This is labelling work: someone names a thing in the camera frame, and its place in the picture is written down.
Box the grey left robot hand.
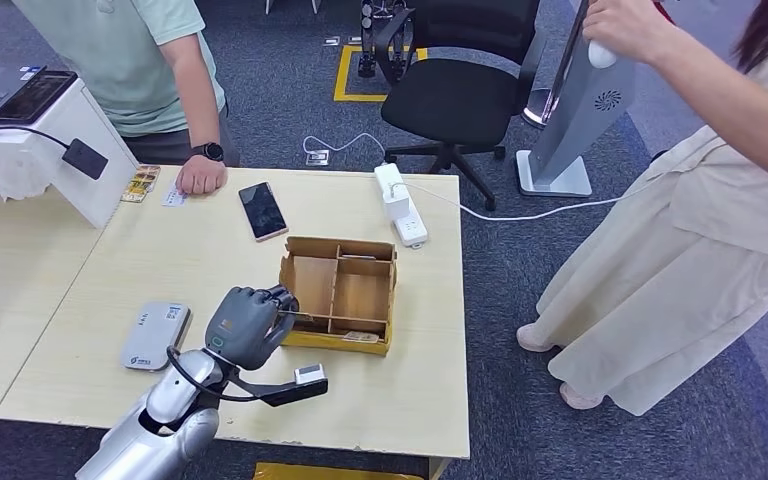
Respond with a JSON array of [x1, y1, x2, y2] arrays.
[[203, 284, 300, 372]]

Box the person's left hand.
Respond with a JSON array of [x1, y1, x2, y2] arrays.
[[175, 155, 230, 197], [582, 0, 680, 68]]

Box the white handheld device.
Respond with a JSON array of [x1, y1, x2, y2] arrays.
[[587, 40, 619, 71]]

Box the cardboard organizer box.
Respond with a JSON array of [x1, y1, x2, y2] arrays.
[[277, 236, 399, 358]]

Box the yellow key card stack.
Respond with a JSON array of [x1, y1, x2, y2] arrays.
[[120, 165, 162, 204]]

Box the grey card reader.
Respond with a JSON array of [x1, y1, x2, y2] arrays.
[[120, 301, 192, 373]]

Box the person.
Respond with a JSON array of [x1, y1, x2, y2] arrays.
[[0, 0, 241, 197], [516, 0, 768, 417]]

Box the black wristwatch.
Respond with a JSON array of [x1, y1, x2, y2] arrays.
[[189, 141, 225, 164]]

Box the black smartphone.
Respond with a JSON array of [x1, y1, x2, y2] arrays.
[[237, 181, 290, 243]]

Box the white desk stand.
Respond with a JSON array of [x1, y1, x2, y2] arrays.
[[0, 78, 139, 230]]

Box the black power adapter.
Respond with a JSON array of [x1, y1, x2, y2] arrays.
[[61, 138, 110, 181]]

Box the grey floor display stand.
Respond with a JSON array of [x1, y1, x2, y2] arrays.
[[516, 0, 637, 199]]

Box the yellow object under table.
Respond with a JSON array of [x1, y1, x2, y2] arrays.
[[253, 462, 425, 480]]

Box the white crumpled bag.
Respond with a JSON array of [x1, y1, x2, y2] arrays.
[[0, 154, 54, 203]]

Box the black tablet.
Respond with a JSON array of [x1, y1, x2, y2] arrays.
[[0, 70, 79, 127]]

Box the black office chair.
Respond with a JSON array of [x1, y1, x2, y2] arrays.
[[373, 0, 544, 212]]

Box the white power strip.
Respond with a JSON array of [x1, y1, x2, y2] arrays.
[[373, 162, 429, 250]]

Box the white charger plug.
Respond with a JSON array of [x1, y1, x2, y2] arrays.
[[381, 183, 414, 223]]

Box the white furniture legs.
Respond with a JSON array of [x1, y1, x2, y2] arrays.
[[264, 0, 322, 15]]

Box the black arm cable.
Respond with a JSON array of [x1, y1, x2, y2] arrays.
[[166, 344, 259, 404]]

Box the white floor cable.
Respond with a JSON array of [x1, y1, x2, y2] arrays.
[[301, 132, 387, 159]]

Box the black adapter cable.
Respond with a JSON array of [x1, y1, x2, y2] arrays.
[[0, 124, 71, 151]]

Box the black metal stand frame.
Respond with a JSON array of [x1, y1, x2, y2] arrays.
[[356, 0, 417, 81]]

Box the white charger cable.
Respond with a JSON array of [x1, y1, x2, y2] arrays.
[[393, 178, 650, 223]]

